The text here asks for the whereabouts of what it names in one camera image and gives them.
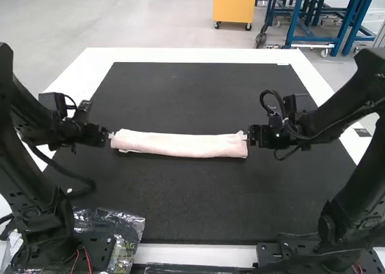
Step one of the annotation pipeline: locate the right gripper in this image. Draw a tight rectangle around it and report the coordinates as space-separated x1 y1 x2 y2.
240 123 290 150

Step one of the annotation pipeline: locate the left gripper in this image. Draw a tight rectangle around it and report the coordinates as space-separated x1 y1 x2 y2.
76 123 116 149

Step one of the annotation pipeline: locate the pale towel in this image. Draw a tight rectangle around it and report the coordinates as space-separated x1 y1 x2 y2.
109 128 249 160

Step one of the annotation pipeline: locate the black mat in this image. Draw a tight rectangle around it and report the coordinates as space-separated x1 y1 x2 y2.
49 61 359 244

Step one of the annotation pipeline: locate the silver foil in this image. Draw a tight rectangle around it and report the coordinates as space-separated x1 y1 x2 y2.
70 207 146 274

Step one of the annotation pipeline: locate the dark base panel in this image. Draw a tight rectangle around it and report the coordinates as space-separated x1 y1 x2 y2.
254 242 385 274

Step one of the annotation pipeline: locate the yellow wheeled cabinet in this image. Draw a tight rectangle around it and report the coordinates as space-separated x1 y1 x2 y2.
212 0 259 31

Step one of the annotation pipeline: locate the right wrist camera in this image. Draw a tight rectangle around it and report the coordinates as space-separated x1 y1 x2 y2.
267 105 286 129

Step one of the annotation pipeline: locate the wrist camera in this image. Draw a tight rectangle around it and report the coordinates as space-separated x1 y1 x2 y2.
73 100 93 124
267 105 286 129

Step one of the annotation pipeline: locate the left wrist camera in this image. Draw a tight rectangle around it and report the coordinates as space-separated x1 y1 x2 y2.
73 100 93 124

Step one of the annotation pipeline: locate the black cable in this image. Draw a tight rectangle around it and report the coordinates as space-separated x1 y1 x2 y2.
273 145 302 162
32 146 97 199
260 89 285 116

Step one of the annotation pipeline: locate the blue metal frame trolley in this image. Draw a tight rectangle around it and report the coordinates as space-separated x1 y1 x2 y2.
284 0 385 57

